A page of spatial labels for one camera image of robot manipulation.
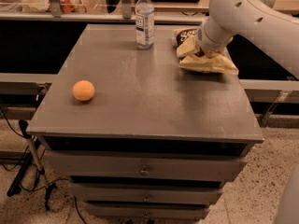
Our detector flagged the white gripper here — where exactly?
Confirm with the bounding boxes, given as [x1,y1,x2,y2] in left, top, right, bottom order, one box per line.
[177,16,234,58]

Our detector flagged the brown chip bag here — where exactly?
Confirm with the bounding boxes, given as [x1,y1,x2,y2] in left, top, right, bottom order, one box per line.
[172,27,239,75]

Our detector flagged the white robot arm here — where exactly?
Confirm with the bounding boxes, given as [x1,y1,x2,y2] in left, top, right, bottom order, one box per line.
[177,0,299,77]

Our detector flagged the clear plastic water bottle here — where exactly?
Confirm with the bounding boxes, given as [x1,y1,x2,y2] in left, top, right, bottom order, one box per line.
[135,0,154,49]

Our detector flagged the grey drawer cabinet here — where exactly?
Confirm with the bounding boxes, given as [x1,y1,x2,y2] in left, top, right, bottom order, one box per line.
[28,24,263,220]

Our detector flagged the orange fruit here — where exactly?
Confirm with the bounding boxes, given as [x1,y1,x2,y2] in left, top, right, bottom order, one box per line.
[72,80,95,102]

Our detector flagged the black tripod stand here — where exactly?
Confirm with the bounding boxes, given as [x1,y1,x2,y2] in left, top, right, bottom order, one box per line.
[7,119,57,210]

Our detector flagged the black floor cable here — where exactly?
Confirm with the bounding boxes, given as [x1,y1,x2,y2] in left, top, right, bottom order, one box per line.
[0,103,88,224]

